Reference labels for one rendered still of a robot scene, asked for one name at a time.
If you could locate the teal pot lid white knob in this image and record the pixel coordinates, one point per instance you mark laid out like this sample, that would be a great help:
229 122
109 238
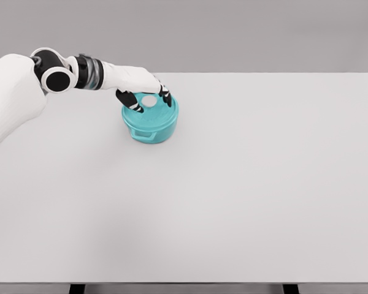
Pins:
154 114

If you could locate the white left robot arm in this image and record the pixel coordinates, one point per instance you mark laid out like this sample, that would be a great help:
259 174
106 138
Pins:
15 92

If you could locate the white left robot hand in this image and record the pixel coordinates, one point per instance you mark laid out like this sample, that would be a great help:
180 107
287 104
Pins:
138 80

